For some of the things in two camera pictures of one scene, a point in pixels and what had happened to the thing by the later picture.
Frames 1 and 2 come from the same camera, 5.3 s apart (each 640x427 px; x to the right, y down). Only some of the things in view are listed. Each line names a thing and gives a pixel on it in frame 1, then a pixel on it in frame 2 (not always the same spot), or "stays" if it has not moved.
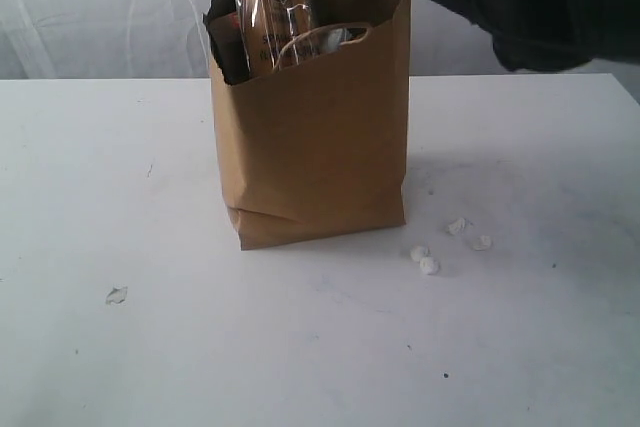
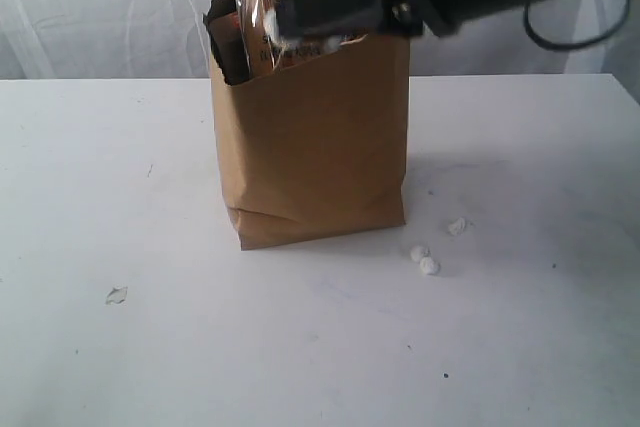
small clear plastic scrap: (117, 297) stays
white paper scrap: (481, 243) -> (270, 25)
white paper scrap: (457, 226) stays
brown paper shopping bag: (316, 147) stays
